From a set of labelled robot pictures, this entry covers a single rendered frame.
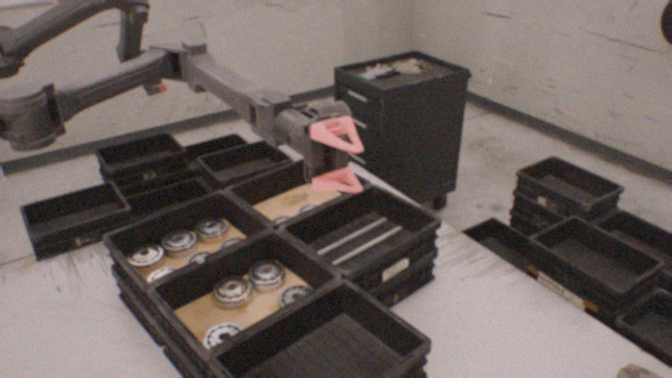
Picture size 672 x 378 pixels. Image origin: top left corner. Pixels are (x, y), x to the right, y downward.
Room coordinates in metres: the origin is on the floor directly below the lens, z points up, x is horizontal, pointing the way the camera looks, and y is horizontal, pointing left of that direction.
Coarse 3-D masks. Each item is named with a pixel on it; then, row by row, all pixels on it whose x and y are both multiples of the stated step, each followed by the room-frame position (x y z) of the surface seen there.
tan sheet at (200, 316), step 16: (288, 272) 1.24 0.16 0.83; (192, 304) 1.11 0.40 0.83; (208, 304) 1.11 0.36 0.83; (256, 304) 1.11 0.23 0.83; (272, 304) 1.11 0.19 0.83; (192, 320) 1.05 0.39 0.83; (208, 320) 1.05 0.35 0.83; (224, 320) 1.05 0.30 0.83; (240, 320) 1.05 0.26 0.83; (256, 320) 1.05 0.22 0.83
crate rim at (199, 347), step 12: (252, 240) 1.26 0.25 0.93; (288, 240) 1.26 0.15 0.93; (228, 252) 1.20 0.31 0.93; (204, 264) 1.15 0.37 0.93; (324, 264) 1.15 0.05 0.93; (180, 276) 1.10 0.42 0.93; (336, 276) 1.10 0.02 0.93; (324, 288) 1.05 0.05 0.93; (156, 300) 1.01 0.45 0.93; (300, 300) 1.01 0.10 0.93; (168, 312) 0.97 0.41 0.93; (276, 312) 0.97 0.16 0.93; (180, 324) 0.93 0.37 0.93; (252, 324) 0.93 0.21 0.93; (204, 348) 0.85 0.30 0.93; (216, 348) 0.85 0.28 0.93; (204, 360) 0.84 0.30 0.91
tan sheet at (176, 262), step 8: (192, 232) 1.44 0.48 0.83; (232, 232) 1.44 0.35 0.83; (240, 232) 1.44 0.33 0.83; (200, 248) 1.36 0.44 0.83; (208, 248) 1.36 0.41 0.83; (216, 248) 1.36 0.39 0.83; (168, 264) 1.28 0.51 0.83; (176, 264) 1.28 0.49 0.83; (184, 264) 1.28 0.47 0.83; (152, 272) 1.24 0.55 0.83
